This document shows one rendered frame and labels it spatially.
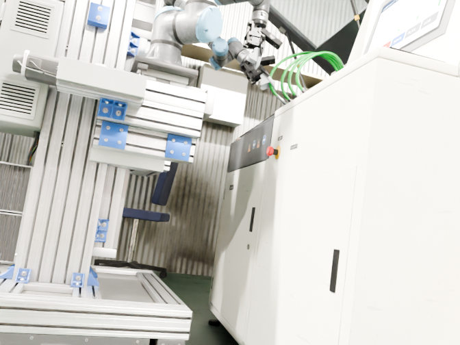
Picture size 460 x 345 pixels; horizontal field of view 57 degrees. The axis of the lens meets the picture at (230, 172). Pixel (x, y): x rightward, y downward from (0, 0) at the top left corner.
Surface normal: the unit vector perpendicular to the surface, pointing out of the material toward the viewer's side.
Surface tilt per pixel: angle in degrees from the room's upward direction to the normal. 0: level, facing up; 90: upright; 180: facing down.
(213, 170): 90
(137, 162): 90
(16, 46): 90
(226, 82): 90
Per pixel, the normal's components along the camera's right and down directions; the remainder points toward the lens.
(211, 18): 0.85, 0.19
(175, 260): 0.33, -0.07
